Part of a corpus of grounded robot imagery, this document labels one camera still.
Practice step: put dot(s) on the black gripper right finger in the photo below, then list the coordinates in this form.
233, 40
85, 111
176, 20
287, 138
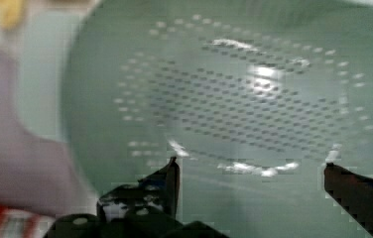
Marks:
353, 192

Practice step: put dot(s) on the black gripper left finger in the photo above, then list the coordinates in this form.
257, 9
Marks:
159, 190

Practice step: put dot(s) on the mint green plastic strainer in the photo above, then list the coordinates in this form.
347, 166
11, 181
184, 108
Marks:
253, 97

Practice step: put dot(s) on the grey oval plate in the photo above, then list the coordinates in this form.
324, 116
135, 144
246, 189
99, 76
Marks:
36, 174

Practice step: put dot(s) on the red ketchup bottle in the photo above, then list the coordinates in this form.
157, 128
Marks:
16, 223

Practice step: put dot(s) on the peeled toy banana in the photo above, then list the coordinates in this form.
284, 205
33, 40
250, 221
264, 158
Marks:
11, 13

